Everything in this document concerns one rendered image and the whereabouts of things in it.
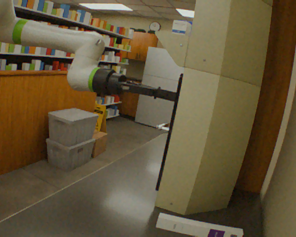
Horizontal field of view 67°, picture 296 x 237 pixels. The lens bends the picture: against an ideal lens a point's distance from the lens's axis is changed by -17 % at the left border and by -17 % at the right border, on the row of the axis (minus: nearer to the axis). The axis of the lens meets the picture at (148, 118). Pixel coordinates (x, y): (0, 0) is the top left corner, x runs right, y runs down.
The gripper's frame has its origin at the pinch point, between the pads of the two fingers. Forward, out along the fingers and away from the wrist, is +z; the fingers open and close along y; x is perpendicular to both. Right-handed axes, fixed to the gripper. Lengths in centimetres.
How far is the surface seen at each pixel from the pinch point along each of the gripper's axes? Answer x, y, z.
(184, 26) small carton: -24.1, 2.5, 0.4
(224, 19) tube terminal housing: -27.4, -4.8, 14.6
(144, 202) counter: 37.1, -4.3, 0.8
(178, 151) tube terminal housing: 15.5, -4.8, 8.2
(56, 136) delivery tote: 90, 151, -166
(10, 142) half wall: 95, 94, -190
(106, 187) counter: 37.1, -4.3, -14.5
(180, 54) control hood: -13.5, -4.7, 3.0
